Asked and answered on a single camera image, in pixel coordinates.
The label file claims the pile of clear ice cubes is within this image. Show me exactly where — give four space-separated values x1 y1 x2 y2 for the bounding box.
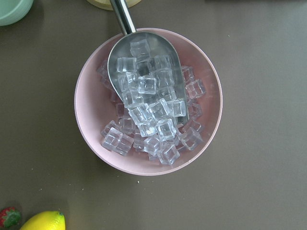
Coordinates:
101 39 205 165

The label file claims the metal ice scoop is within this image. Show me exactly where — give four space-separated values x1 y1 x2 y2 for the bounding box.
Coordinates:
107 0 190 125

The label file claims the pink bowl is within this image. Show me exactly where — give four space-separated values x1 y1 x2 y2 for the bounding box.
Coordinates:
74 28 223 176

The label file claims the wooden cup stand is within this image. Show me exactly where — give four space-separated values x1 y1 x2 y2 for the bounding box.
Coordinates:
87 0 141 11

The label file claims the yellow lemon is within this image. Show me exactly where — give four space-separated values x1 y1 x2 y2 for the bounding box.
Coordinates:
20 211 66 230

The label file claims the mint green bowl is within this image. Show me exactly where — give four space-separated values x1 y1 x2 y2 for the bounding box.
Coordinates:
0 0 34 26

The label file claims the red strawberry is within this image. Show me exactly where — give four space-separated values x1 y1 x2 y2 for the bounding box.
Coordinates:
0 207 21 228

